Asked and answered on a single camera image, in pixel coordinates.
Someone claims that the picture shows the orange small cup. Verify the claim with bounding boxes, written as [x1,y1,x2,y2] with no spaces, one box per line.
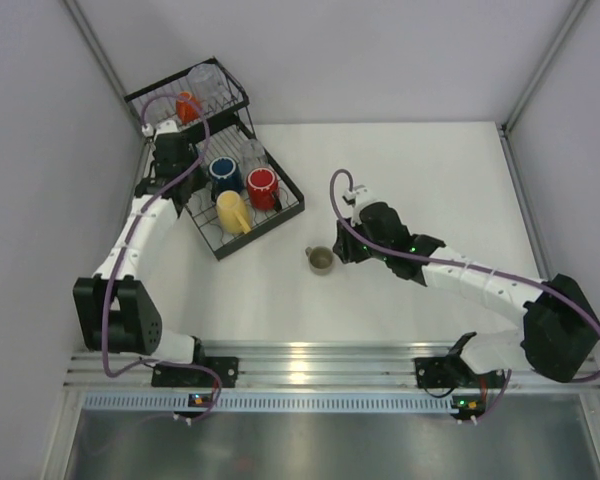
[176,91,202,125]

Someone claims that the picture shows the dark blue mug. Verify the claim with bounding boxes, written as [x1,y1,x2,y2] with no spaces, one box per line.
[208,156,244,202]

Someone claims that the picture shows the olive green small cup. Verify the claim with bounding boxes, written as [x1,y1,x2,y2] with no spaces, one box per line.
[305,246,334,276]

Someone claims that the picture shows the clear glass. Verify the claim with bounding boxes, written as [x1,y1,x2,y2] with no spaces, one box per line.
[146,102,171,125]
[240,139,268,175]
[188,63,224,103]

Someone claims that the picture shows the black wire dish rack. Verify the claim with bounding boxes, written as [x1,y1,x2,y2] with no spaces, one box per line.
[124,57,305,260]

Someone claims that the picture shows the yellow mug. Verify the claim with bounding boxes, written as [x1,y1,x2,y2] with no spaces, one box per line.
[216,190,252,235]

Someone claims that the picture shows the red mug black handle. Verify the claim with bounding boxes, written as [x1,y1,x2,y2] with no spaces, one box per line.
[246,167,282,212]

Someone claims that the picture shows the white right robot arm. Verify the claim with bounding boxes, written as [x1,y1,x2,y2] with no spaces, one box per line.
[333,191,600,384]

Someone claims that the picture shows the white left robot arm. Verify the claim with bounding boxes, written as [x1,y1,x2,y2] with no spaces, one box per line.
[72,124,235,388]

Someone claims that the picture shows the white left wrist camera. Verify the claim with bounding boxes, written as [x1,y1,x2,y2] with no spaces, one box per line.
[141,119,179,138]

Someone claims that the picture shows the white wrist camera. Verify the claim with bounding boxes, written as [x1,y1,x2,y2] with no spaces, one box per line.
[141,119,179,138]
[342,185,378,208]

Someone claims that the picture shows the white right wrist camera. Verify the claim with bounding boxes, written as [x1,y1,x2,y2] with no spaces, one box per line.
[342,185,378,208]

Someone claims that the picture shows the aluminium mounting rail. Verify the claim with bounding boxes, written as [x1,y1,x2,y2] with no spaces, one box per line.
[63,340,600,393]

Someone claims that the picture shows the slotted cable duct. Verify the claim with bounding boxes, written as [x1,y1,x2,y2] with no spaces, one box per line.
[83,391,458,414]

